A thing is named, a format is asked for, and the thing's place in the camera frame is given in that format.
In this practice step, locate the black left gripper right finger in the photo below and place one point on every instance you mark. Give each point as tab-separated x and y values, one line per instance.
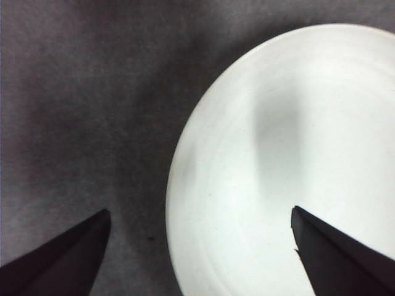
345	268

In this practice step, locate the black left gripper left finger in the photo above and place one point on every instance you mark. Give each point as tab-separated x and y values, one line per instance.
61	265

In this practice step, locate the white plate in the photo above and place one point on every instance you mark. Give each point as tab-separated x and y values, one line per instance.
247	185

